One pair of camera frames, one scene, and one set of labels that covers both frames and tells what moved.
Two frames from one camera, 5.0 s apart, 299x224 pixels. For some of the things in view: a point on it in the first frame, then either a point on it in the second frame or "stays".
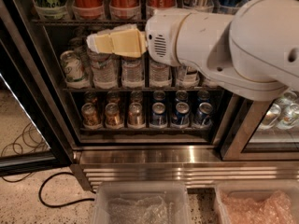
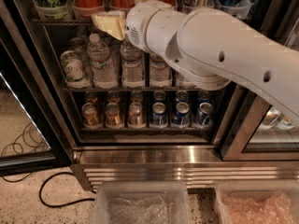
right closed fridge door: (261, 130) stays
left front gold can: (90, 117) stays
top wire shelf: (95, 22) stays
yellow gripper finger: (131, 42) to (113, 22)
